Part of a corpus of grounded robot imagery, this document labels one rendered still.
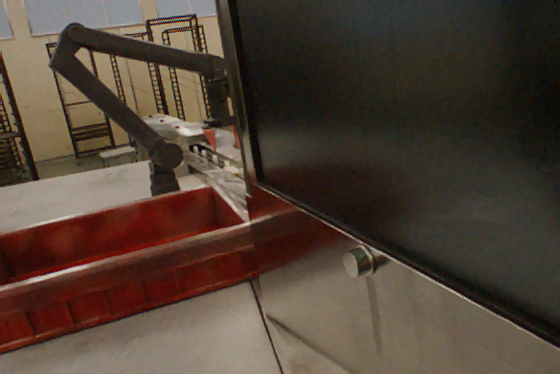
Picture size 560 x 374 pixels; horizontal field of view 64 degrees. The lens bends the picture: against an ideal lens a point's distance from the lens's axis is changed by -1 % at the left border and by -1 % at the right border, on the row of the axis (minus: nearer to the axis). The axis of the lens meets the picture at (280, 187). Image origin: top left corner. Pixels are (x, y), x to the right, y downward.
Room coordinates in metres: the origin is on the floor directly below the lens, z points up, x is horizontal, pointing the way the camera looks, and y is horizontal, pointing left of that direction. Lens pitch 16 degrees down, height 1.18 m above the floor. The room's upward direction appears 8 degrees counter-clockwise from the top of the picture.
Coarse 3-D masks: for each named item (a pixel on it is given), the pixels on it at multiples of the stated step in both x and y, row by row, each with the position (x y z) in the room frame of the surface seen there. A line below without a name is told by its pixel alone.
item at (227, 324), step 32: (0, 192) 1.74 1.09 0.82; (32, 192) 1.65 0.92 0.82; (64, 192) 1.57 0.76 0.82; (96, 192) 1.50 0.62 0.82; (128, 192) 1.43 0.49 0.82; (0, 224) 1.28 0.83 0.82; (224, 288) 0.69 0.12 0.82; (128, 320) 0.63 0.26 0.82; (160, 320) 0.61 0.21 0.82; (192, 320) 0.60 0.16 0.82; (224, 320) 0.59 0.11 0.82; (256, 320) 0.58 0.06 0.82; (32, 352) 0.58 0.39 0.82; (64, 352) 0.56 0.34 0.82; (96, 352) 0.55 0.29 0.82; (128, 352) 0.54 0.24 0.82; (160, 352) 0.53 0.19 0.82; (192, 352) 0.52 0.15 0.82; (224, 352) 0.51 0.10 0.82; (256, 352) 0.50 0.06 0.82
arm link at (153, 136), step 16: (64, 32) 1.18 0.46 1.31; (64, 48) 1.17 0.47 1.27; (80, 48) 1.19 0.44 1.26; (48, 64) 1.21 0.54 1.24; (64, 64) 1.17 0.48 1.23; (80, 64) 1.20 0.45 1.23; (80, 80) 1.19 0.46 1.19; (96, 80) 1.21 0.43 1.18; (96, 96) 1.21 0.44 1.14; (112, 96) 1.23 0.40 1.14; (112, 112) 1.22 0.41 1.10; (128, 112) 1.24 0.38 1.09; (128, 128) 1.24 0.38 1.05; (144, 128) 1.26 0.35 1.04; (144, 144) 1.25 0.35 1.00; (160, 144) 1.25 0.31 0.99; (176, 144) 1.28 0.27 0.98; (160, 160) 1.25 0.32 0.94; (176, 160) 1.27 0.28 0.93
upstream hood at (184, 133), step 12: (144, 120) 2.70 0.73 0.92; (156, 120) 2.60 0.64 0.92; (168, 120) 2.50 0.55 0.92; (180, 120) 2.41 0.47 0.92; (168, 132) 2.01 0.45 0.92; (180, 132) 1.95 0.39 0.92; (192, 132) 1.89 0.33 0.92; (180, 144) 1.80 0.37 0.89; (192, 144) 1.82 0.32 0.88; (216, 144) 1.86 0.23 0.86
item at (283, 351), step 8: (224, 152) 1.87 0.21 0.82; (232, 152) 1.85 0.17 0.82; (240, 160) 1.67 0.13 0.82; (256, 280) 0.70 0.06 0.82; (256, 288) 0.67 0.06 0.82; (256, 296) 0.64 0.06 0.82; (264, 312) 0.59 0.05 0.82; (264, 320) 0.57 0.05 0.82; (272, 328) 0.55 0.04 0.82; (272, 336) 0.53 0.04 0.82; (280, 336) 0.53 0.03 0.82; (272, 344) 0.52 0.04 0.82; (280, 344) 0.51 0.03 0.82; (288, 344) 0.51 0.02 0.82; (280, 352) 0.49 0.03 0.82; (288, 352) 0.49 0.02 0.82; (280, 360) 0.48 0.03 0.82; (288, 360) 0.48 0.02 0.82; (296, 360) 0.47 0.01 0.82; (280, 368) 0.47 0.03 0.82; (288, 368) 0.46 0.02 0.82; (296, 368) 0.46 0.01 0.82; (304, 368) 0.46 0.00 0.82
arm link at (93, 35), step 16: (80, 32) 1.18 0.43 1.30; (96, 32) 1.20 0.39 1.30; (96, 48) 1.22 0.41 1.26; (112, 48) 1.24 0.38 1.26; (128, 48) 1.26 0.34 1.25; (144, 48) 1.28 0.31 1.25; (160, 48) 1.31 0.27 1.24; (176, 48) 1.33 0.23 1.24; (160, 64) 1.32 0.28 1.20; (176, 64) 1.32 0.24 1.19; (192, 64) 1.34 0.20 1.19; (208, 64) 1.36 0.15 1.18; (224, 64) 1.39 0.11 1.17
